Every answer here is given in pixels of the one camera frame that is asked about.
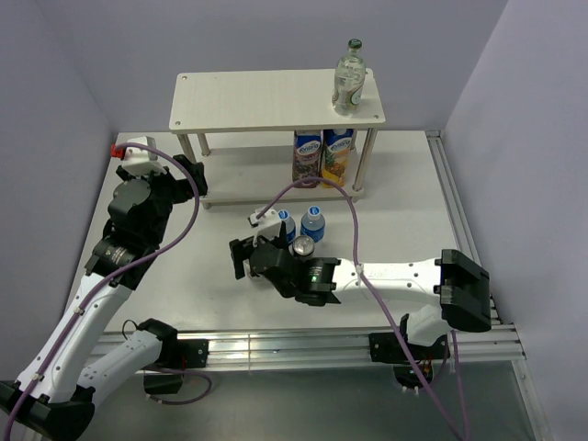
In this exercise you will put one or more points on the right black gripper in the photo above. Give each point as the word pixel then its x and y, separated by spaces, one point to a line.
pixel 242 249

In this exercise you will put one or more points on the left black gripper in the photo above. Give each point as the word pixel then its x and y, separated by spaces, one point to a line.
pixel 182 187

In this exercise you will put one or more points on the blue-label water bottle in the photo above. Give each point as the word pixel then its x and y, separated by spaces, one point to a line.
pixel 312 224
pixel 290 224

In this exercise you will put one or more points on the black yellow can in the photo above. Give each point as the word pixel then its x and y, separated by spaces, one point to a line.
pixel 303 247

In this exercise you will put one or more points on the clear glass bottle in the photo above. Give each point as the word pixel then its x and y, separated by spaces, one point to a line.
pixel 251 273
pixel 349 79

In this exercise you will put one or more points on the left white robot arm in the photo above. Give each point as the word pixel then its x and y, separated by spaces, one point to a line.
pixel 57 394

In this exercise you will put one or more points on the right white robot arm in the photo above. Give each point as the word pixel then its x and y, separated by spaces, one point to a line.
pixel 450 292

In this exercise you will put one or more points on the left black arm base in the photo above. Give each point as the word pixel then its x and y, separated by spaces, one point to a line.
pixel 180 362

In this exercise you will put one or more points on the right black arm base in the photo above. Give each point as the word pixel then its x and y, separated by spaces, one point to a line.
pixel 384 348

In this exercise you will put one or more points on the white two-tier shelf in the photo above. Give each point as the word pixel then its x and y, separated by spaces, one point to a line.
pixel 240 125

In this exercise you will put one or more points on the purple grape juice carton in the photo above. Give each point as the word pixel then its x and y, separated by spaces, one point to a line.
pixel 307 151

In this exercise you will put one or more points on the yellow pineapple juice carton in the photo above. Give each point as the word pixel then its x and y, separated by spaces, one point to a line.
pixel 336 147

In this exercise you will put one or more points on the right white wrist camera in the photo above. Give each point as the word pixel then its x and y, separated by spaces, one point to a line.
pixel 267 226

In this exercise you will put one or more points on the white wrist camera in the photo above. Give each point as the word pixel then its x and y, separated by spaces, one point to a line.
pixel 267 226
pixel 140 154

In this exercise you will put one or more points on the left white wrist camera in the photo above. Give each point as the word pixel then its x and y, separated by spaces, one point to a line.
pixel 140 154

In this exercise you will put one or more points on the aluminium front rail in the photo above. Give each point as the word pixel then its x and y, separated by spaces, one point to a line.
pixel 337 348

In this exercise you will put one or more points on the aluminium rail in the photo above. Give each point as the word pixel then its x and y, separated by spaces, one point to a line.
pixel 337 348
pixel 455 210

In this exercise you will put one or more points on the aluminium right rail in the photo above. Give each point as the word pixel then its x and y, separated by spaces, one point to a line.
pixel 455 210

